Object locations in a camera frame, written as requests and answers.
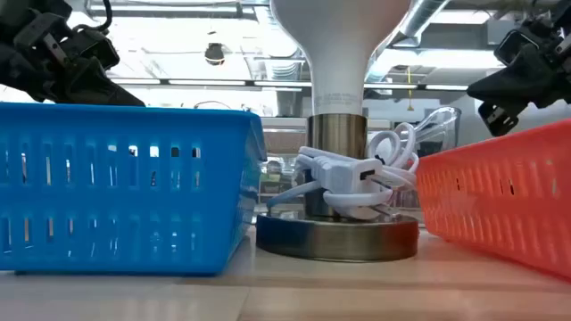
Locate brass lamp base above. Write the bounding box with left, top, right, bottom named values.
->
left=255, top=113, right=419, bottom=263

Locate silver ventilation duct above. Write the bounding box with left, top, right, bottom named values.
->
left=365, top=0, right=451, bottom=75

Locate black ceiling dome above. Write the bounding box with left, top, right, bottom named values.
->
left=203, top=42, right=226, bottom=67

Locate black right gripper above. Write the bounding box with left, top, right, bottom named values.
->
left=467, top=0, right=571, bottom=137

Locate blue plastic basket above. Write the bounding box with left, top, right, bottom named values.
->
left=0, top=102, right=268, bottom=276

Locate orange plastic basket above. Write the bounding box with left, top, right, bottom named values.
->
left=415, top=119, right=571, bottom=281

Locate white light bulb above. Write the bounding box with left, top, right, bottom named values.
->
left=269, top=0, right=412, bottom=117

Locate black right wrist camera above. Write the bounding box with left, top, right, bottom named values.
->
left=493, top=27, right=542, bottom=67

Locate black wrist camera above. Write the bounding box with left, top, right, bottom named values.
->
left=493, top=27, right=542, bottom=67
left=70, top=29, right=120, bottom=70

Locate white power cord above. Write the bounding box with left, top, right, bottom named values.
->
left=266, top=122, right=420, bottom=222

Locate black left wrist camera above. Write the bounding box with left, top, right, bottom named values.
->
left=70, top=29, right=120, bottom=70

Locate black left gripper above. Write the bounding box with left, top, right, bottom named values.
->
left=0, top=0, right=146, bottom=107

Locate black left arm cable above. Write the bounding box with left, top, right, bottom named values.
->
left=73, top=0, right=113, bottom=36

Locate clear plastic container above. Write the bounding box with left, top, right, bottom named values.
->
left=261, top=105, right=463, bottom=215

